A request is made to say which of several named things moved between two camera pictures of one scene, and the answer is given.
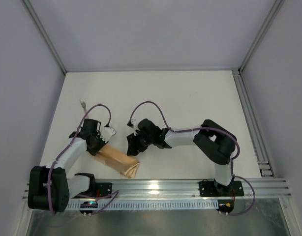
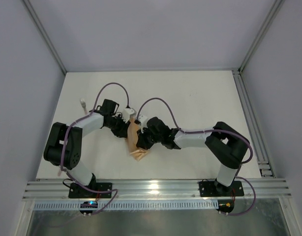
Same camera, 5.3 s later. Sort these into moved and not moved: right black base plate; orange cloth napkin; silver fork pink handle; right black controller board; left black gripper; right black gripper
Moved: left black gripper; orange cloth napkin
Not moved: silver fork pink handle; right black base plate; right black gripper; right black controller board
